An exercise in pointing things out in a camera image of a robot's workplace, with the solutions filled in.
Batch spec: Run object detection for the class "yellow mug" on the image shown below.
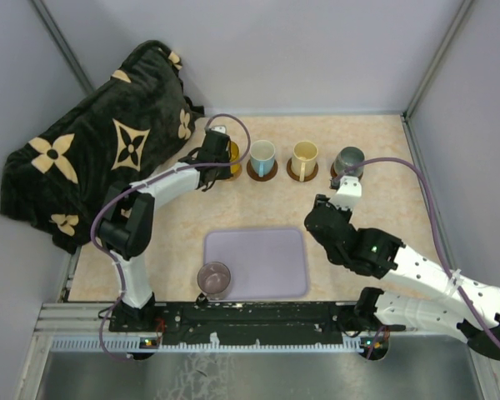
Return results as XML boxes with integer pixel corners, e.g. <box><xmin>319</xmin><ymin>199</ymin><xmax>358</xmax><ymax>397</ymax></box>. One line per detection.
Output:
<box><xmin>229</xmin><ymin>141</ymin><xmax>240</xmax><ymax>162</ymax></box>

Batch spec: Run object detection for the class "light woven rattan coaster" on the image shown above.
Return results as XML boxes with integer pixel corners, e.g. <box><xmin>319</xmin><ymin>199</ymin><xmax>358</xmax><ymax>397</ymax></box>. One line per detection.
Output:
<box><xmin>225</xmin><ymin>164</ymin><xmax>242</xmax><ymax>182</ymax></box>

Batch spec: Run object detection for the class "dark wooden coaster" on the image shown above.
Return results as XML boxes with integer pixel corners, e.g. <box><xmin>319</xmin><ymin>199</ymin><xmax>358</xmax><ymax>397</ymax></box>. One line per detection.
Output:
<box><xmin>246</xmin><ymin>161</ymin><xmax>278</xmax><ymax>182</ymax></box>

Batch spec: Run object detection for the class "white mug blue handle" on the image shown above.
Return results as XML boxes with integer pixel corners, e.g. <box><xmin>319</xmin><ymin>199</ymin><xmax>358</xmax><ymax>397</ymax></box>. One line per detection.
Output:
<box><xmin>250</xmin><ymin>140</ymin><xmax>276</xmax><ymax>178</ymax></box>

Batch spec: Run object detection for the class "brown wooden coaster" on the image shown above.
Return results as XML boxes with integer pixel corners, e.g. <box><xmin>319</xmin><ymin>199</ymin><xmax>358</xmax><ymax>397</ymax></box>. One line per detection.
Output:
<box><xmin>286</xmin><ymin>159</ymin><xmax>319</xmax><ymax>183</ymax></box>

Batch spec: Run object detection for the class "cream mug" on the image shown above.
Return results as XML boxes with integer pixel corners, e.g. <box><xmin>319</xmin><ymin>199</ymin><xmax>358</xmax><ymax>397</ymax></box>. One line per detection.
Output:
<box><xmin>291</xmin><ymin>141</ymin><xmax>318</xmax><ymax>180</ymax></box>

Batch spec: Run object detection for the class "grey ceramic mug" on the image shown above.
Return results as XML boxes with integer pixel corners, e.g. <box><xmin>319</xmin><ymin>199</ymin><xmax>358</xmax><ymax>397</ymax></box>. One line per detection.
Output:
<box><xmin>332</xmin><ymin>147</ymin><xmax>365</xmax><ymax>170</ymax></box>

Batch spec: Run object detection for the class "lavender plastic tray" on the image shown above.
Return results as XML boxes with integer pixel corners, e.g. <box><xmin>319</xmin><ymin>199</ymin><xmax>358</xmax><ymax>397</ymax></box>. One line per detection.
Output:
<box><xmin>203</xmin><ymin>227</ymin><xmax>309</xmax><ymax>301</ymax></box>

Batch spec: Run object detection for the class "purple glass mug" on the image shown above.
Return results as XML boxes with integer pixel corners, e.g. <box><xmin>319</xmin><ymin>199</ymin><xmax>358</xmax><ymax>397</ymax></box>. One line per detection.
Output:
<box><xmin>197</xmin><ymin>262</ymin><xmax>232</xmax><ymax>301</ymax></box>

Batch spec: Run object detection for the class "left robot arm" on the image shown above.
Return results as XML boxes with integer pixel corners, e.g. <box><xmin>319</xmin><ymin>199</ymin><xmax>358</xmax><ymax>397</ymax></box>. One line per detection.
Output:
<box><xmin>94</xmin><ymin>126</ymin><xmax>232</xmax><ymax>331</ymax></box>

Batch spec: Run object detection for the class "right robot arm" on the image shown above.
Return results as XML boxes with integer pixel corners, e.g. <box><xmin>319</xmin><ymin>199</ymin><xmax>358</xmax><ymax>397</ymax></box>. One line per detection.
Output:
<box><xmin>304</xmin><ymin>194</ymin><xmax>500</xmax><ymax>361</ymax></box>

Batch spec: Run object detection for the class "black floral blanket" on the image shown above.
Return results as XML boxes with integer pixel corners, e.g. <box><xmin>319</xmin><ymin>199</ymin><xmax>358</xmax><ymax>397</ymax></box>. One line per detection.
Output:
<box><xmin>0</xmin><ymin>40</ymin><xmax>203</xmax><ymax>253</ymax></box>

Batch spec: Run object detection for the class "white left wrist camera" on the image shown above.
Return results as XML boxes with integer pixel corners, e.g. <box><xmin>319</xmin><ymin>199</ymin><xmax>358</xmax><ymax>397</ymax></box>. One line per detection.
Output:
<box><xmin>211</xmin><ymin>125</ymin><xmax>227</xmax><ymax>134</ymax></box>

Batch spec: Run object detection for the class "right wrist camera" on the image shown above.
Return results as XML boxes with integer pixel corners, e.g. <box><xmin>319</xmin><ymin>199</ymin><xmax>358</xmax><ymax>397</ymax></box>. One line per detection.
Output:
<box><xmin>328</xmin><ymin>175</ymin><xmax>363</xmax><ymax>211</ymax></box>

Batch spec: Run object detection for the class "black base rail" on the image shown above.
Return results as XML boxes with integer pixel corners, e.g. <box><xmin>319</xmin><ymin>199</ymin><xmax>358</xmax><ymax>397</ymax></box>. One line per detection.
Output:
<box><xmin>109</xmin><ymin>302</ymin><xmax>381</xmax><ymax>347</ymax></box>

